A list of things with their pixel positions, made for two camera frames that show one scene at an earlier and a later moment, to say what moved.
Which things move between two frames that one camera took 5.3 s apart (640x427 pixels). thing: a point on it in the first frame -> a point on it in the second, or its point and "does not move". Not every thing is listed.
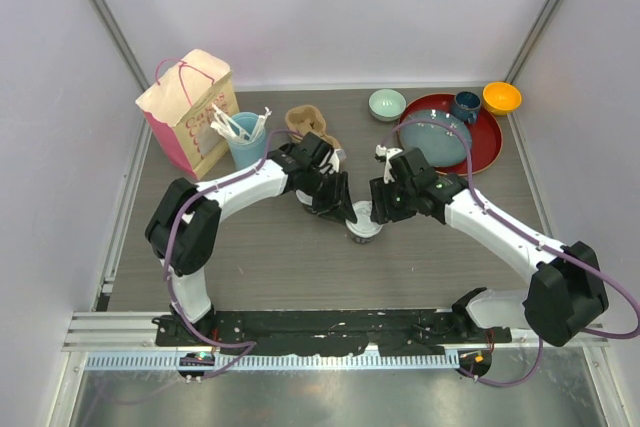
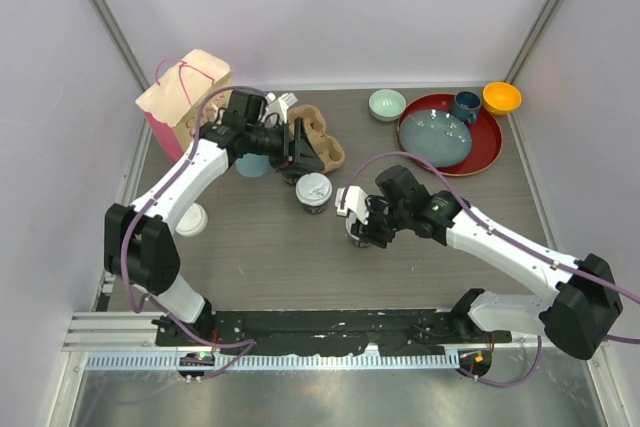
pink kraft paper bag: x=179 y=109 does not move
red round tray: x=486 y=134 does not move
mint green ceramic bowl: x=387 y=104 does not move
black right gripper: x=383 y=211 -> x=369 y=230
